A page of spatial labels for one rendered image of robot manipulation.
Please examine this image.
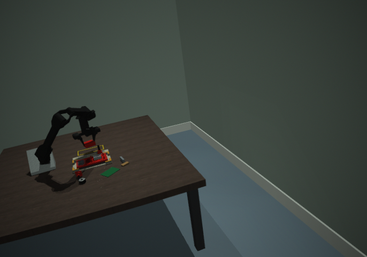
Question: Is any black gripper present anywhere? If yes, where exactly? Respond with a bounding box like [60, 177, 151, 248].
[72, 123, 101, 146]

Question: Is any green flat plate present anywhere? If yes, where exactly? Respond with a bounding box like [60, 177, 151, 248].
[101, 167, 120, 177]

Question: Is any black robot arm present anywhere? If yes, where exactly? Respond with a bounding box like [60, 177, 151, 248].
[34, 106, 95, 165]

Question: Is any small black toy tyre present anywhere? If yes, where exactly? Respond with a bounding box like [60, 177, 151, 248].
[78, 178, 86, 184]

